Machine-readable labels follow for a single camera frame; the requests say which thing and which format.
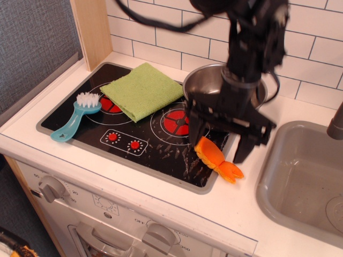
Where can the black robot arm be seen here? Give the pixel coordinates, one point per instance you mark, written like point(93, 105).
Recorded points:
point(256, 46)

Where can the orange black object on floor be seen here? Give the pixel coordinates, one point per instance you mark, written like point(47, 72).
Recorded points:
point(14, 246)

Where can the stainless steel bowl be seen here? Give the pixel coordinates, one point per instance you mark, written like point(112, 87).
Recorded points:
point(208, 80)

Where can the blue dish brush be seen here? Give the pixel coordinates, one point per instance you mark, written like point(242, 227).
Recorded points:
point(86, 104)

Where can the grey oven door handle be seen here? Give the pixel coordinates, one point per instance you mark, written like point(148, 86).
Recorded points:
point(97, 241)

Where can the red cooktop knob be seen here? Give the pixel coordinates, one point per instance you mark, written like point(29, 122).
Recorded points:
point(112, 137)
point(134, 145)

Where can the green folded cloth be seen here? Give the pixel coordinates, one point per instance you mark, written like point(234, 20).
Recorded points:
point(142, 92)

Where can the right grey oven dial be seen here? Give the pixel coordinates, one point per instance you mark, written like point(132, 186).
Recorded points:
point(159, 238)

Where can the left red cooktop knob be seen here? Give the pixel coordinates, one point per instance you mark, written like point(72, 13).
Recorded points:
point(112, 137)

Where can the grey oven dial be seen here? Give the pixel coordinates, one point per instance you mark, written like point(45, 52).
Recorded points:
point(159, 238)
point(51, 188)

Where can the grey plastic sink basin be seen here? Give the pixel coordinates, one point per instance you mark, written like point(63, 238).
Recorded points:
point(301, 182)

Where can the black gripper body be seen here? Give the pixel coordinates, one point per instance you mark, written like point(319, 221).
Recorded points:
point(232, 109)

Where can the orange plush toy fish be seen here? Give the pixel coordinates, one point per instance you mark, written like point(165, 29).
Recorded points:
point(213, 158)

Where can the right red cooktop knob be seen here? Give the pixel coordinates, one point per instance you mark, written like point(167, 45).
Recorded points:
point(134, 145)

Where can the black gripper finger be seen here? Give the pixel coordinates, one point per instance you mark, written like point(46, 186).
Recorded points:
point(245, 146)
point(197, 126)

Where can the black toy cooktop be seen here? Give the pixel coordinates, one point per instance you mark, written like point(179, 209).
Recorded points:
point(164, 153)

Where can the left grey oven dial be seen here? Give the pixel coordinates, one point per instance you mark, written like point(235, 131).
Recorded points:
point(51, 188)

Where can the grey faucet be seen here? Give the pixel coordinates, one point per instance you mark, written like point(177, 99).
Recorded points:
point(335, 128)

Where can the wooden side post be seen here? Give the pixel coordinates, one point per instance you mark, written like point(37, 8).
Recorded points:
point(93, 31)

